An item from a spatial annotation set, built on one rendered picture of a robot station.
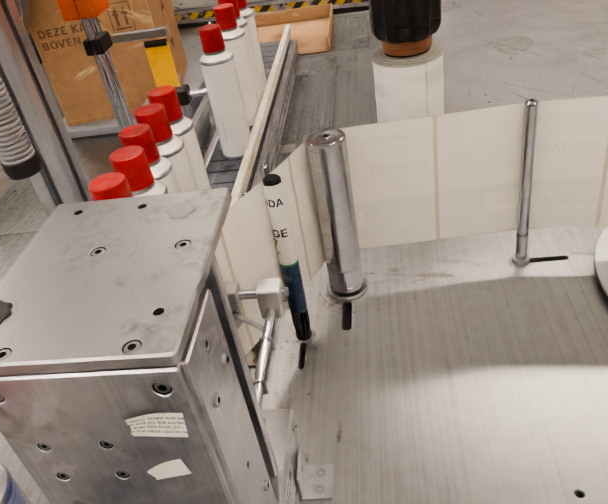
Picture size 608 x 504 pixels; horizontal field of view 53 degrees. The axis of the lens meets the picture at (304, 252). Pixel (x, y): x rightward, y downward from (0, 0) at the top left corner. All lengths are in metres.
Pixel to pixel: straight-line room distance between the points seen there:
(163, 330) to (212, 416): 0.05
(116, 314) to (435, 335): 0.39
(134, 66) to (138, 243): 1.03
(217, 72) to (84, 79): 0.49
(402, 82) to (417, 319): 0.28
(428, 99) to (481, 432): 0.40
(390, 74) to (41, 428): 0.56
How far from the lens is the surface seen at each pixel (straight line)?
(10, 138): 0.62
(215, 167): 0.99
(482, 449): 0.53
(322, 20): 1.85
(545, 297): 0.67
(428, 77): 0.76
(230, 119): 0.97
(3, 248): 1.08
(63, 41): 1.36
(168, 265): 0.31
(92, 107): 1.39
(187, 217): 0.34
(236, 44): 1.05
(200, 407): 0.29
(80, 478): 0.35
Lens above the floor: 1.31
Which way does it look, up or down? 35 degrees down
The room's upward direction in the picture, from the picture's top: 11 degrees counter-clockwise
